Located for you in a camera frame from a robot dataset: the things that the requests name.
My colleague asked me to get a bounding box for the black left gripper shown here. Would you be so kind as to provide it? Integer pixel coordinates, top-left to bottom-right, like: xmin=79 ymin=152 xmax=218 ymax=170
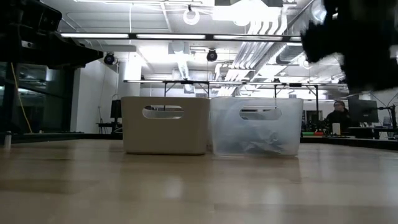
xmin=0 ymin=12 xmax=104 ymax=69

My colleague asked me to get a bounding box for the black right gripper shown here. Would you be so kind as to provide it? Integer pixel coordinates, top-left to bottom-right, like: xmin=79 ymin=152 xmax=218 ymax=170
xmin=300 ymin=0 xmax=398 ymax=93

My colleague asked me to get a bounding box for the black computer monitor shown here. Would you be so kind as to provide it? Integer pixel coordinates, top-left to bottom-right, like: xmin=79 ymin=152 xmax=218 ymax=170
xmin=110 ymin=99 xmax=123 ymax=119
xmin=347 ymin=98 xmax=379 ymax=124

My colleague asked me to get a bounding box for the person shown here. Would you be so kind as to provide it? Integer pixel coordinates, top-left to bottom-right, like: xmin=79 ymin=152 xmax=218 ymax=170
xmin=323 ymin=100 xmax=352 ymax=132

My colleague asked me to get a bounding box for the dark background desk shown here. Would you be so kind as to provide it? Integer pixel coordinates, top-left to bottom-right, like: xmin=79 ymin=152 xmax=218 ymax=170
xmin=96 ymin=121 xmax=123 ymax=135
xmin=303 ymin=126 xmax=398 ymax=140

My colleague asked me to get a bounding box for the linear ceiling light fixture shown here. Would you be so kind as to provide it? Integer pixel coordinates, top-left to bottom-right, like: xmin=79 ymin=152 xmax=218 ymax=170
xmin=58 ymin=32 xmax=302 ymax=44

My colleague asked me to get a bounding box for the small white bottle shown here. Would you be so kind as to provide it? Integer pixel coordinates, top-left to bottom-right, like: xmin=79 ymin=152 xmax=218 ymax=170
xmin=2 ymin=130 xmax=12 ymax=149

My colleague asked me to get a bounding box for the clear plastic bin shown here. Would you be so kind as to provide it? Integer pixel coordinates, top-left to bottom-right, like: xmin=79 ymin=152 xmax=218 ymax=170
xmin=210 ymin=96 xmax=304 ymax=157

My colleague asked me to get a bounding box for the light grey plastic bin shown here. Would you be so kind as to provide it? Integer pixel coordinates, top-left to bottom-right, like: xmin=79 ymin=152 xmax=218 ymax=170
xmin=121 ymin=96 xmax=211 ymax=156

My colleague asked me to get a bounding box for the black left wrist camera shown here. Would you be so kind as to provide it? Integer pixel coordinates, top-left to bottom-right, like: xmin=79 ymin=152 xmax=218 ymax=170
xmin=29 ymin=2 xmax=63 ymax=32

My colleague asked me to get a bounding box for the yellow cable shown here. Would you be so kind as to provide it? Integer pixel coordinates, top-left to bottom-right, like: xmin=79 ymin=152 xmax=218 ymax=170
xmin=10 ymin=62 xmax=33 ymax=134

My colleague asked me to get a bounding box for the black background rig frame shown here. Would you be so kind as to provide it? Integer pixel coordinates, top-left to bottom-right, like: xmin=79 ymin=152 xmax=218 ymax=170
xmin=123 ymin=79 xmax=320 ymax=98

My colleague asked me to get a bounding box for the white ring light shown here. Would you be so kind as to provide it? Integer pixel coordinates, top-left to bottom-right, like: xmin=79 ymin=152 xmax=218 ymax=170
xmin=182 ymin=4 xmax=201 ymax=26

